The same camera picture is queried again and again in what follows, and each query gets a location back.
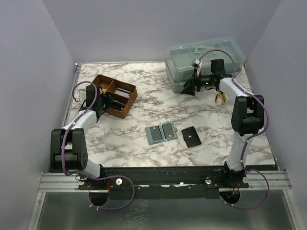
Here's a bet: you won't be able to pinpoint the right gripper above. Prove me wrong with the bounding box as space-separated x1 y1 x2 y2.
181 69 215 96

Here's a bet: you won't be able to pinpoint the green card holder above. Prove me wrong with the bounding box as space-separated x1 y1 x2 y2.
145 122 178 145

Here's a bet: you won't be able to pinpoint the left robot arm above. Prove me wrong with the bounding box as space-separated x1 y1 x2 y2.
50 81 113 189

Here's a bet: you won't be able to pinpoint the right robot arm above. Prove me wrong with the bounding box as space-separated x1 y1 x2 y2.
181 59 264 188

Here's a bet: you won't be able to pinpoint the black card holder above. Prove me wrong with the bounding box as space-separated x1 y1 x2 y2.
181 126 201 148

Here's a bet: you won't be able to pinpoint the dark card right pocket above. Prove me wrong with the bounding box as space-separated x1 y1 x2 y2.
162 123 175 139

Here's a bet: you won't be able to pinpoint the woven brown basket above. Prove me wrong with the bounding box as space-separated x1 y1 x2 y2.
93 74 138 119

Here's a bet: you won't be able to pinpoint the translucent green storage box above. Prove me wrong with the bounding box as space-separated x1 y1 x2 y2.
165 37 246 93

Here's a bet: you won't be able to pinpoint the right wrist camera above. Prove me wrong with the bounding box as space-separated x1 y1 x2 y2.
191 59 202 76

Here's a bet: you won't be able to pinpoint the yellow handled pliers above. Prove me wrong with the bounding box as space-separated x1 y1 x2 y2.
214 90 226 104

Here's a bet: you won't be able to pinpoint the aluminium frame rail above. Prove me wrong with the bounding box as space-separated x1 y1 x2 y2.
52 63 81 163

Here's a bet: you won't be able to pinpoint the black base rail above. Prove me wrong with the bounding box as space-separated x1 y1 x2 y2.
49 165 280 201

